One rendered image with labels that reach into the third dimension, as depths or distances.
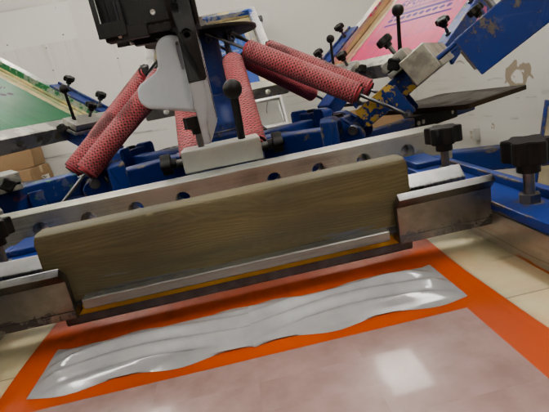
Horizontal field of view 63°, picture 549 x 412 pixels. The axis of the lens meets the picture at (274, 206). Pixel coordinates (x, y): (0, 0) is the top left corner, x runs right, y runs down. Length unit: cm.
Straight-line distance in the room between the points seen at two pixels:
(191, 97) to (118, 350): 22
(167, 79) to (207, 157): 32
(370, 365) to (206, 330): 15
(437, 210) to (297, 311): 17
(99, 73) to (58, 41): 44
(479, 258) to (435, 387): 19
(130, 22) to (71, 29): 437
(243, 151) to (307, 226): 29
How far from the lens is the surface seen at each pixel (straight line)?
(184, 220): 43
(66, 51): 478
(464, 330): 36
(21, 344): 52
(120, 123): 108
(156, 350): 40
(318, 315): 38
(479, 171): 58
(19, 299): 48
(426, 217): 46
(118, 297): 45
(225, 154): 70
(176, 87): 39
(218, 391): 34
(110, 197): 68
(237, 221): 43
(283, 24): 464
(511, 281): 43
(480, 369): 33
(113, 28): 40
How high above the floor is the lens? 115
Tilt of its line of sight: 15 degrees down
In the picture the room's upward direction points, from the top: 11 degrees counter-clockwise
